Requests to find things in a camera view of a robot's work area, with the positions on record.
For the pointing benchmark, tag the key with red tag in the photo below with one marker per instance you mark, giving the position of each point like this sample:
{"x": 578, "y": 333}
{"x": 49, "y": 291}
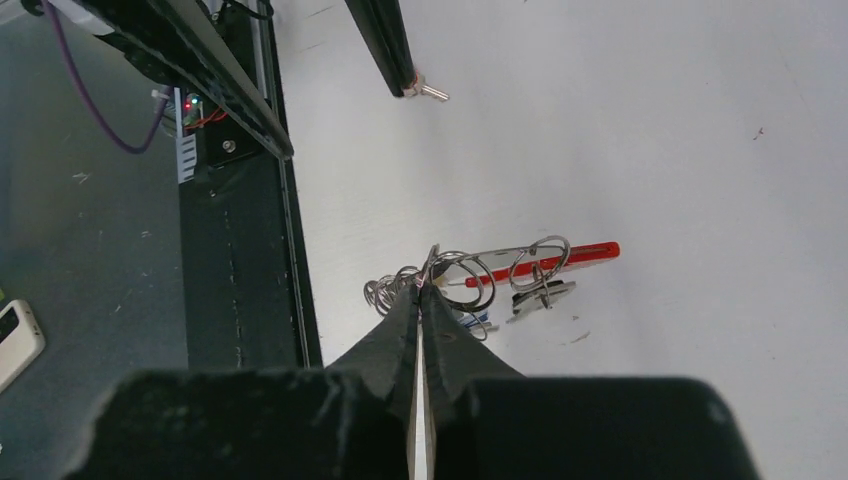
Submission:
{"x": 419, "y": 87}

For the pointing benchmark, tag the white device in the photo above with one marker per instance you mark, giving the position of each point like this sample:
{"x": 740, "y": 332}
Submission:
{"x": 22, "y": 340}

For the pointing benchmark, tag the key organizer with red handle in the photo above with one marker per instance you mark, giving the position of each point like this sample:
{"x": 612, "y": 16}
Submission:
{"x": 470, "y": 282}

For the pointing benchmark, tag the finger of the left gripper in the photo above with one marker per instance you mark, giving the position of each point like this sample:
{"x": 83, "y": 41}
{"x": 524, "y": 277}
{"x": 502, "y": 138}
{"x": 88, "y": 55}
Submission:
{"x": 176, "y": 43}
{"x": 381, "y": 25}

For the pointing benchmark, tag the blue key tag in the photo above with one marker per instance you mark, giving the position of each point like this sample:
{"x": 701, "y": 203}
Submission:
{"x": 472, "y": 321}

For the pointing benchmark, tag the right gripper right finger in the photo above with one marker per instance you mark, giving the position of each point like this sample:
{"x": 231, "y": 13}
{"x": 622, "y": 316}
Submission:
{"x": 454, "y": 362}

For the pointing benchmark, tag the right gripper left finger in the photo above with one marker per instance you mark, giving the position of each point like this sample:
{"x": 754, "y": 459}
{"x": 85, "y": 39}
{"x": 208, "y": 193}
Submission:
{"x": 379, "y": 373}

